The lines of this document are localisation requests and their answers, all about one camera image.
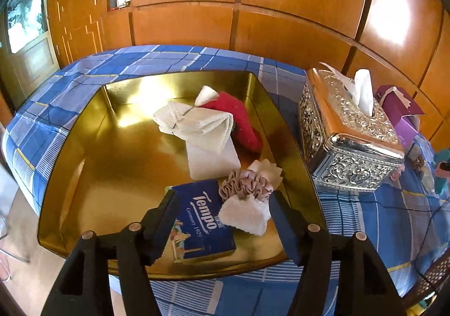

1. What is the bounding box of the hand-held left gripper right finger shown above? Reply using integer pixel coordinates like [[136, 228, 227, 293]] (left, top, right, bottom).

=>
[[269, 191, 405, 316]]

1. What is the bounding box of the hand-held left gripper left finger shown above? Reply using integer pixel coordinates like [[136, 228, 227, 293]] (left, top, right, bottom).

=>
[[41, 189, 181, 316]]

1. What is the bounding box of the blue tissue pack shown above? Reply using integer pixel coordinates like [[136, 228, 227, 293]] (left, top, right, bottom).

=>
[[168, 179, 236, 262]]

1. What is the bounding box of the white cotton pad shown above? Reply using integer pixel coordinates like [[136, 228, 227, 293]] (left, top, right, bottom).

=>
[[219, 195, 272, 235]]

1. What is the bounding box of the mauve satin scrunchie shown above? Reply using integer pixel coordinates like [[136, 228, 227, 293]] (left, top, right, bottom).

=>
[[219, 167, 278, 203]]

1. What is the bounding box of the cream zigzag cloth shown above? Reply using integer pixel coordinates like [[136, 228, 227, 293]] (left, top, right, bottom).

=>
[[251, 159, 284, 185]]

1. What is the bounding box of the gold metal tray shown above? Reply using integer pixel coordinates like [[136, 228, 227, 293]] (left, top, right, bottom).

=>
[[37, 71, 326, 279]]

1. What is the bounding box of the white soft block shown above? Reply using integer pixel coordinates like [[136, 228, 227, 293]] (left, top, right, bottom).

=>
[[186, 133, 242, 179]]

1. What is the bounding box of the white ribbed towel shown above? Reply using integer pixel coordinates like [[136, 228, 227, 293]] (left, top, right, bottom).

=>
[[154, 100, 234, 144]]

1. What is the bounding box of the red fluffy sock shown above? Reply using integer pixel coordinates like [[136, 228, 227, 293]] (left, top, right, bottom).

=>
[[195, 86, 264, 152]]

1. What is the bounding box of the blue checked tablecloth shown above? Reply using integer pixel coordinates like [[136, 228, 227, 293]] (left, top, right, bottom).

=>
[[2, 45, 450, 316]]

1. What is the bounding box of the ornate silver tissue box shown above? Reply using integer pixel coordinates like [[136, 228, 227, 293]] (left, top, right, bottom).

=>
[[299, 63, 406, 192]]

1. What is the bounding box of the brown wicker chair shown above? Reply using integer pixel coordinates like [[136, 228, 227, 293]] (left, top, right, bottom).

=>
[[401, 256, 450, 316]]

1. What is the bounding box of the white facial tissue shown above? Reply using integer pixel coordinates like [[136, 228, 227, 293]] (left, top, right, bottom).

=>
[[353, 69, 374, 116]]

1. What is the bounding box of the purple cardboard tissue box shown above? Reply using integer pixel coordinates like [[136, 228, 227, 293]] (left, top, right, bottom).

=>
[[373, 86, 425, 146]]

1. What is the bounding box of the wooden door with glass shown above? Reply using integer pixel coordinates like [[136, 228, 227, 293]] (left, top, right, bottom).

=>
[[0, 0, 60, 102]]

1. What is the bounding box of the black cable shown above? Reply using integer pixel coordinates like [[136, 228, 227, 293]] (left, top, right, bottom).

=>
[[414, 193, 450, 290]]

